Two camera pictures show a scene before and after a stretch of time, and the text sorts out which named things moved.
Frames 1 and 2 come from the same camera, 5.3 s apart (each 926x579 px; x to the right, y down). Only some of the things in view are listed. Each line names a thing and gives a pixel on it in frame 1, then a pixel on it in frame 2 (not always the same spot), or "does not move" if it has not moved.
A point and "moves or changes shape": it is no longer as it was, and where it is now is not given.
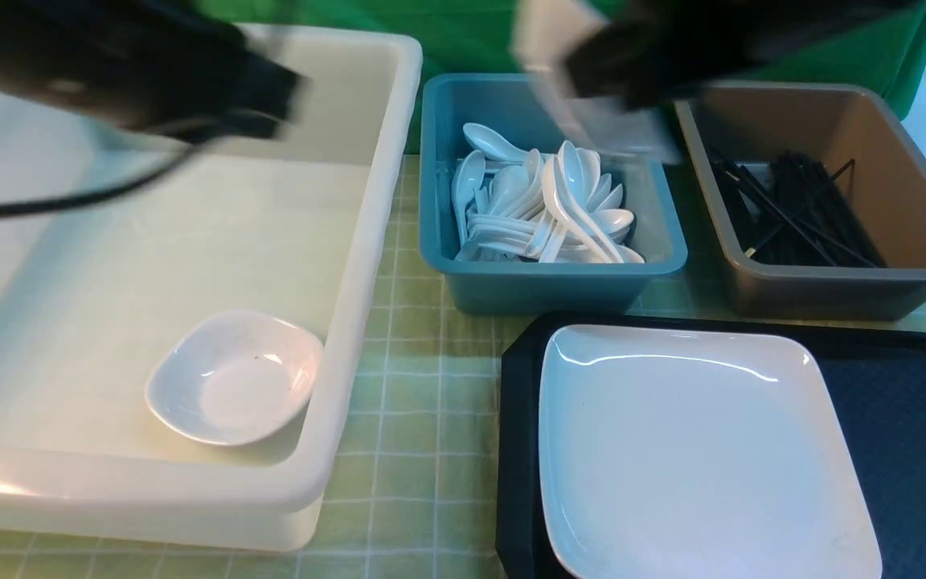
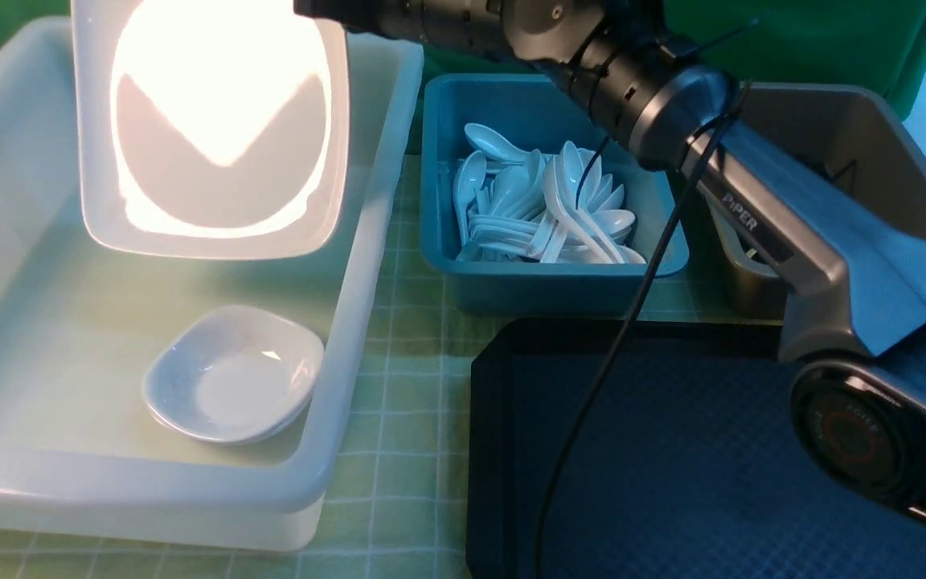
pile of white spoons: (526, 206) does not move
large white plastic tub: (57, 307) does not move
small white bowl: (542, 33) moves or changes shape
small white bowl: (237, 379) does not move
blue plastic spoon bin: (514, 104) does not move
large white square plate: (682, 454) → (211, 129)
